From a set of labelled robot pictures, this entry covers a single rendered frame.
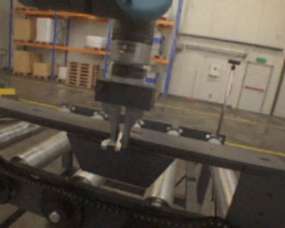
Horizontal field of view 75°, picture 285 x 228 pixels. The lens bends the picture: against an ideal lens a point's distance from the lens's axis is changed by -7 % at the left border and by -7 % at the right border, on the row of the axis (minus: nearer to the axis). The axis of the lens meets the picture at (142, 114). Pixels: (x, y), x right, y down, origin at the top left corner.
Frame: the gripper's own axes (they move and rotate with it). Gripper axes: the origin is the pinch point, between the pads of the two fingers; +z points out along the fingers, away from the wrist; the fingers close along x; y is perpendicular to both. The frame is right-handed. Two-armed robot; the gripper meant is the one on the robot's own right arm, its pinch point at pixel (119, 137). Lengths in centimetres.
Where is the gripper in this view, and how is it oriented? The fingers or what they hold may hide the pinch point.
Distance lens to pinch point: 48.1
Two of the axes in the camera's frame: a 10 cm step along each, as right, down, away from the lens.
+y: -2.2, 2.1, -9.5
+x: 9.6, 1.9, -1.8
